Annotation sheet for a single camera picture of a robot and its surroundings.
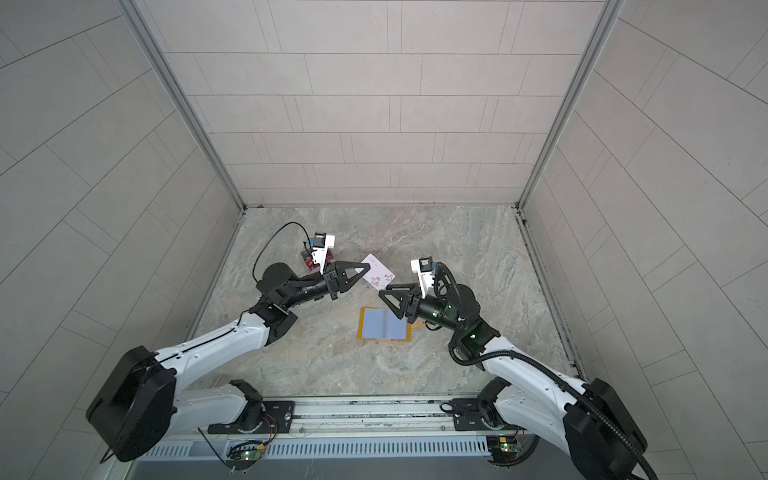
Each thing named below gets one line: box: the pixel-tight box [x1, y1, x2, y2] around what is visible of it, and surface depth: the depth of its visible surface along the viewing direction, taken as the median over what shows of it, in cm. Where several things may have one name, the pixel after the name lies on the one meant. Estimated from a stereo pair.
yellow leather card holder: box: [357, 307, 412, 342], surface depth 88 cm
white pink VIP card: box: [355, 253, 396, 291], surface depth 69 cm
